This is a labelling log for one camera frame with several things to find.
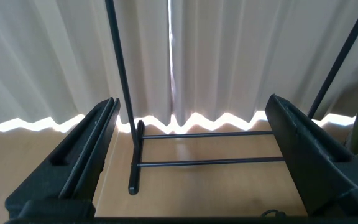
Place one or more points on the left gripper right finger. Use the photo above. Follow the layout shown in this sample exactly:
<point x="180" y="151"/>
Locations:
<point x="315" y="174"/>

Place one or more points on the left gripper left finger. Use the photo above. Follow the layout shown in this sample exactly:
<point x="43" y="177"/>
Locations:
<point x="57" y="174"/>

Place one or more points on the black clothes rack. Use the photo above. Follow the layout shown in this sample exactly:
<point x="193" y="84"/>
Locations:
<point x="121" y="62"/>

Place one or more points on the beige curtain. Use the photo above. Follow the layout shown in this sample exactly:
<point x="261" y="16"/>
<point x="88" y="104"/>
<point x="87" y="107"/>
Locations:
<point x="228" y="46"/>

